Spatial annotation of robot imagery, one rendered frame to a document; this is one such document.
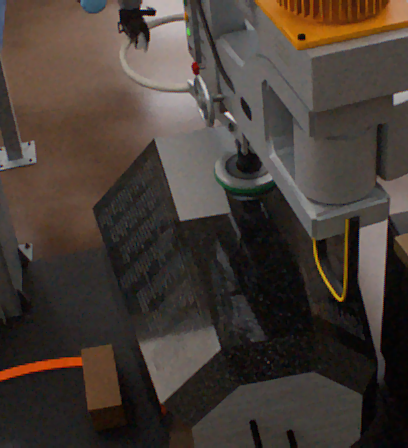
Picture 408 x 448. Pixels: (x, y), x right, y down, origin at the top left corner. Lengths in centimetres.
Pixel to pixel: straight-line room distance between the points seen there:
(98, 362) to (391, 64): 191
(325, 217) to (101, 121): 290
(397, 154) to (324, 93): 37
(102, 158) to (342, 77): 289
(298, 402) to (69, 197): 220
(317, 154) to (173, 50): 346
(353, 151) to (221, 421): 84
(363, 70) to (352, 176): 33
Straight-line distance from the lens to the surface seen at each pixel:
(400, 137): 213
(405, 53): 189
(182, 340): 256
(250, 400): 245
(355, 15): 187
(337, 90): 186
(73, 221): 428
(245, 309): 250
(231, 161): 297
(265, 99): 226
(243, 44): 249
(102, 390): 334
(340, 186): 210
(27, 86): 536
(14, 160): 474
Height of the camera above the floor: 263
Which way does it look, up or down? 39 degrees down
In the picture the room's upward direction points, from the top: 6 degrees counter-clockwise
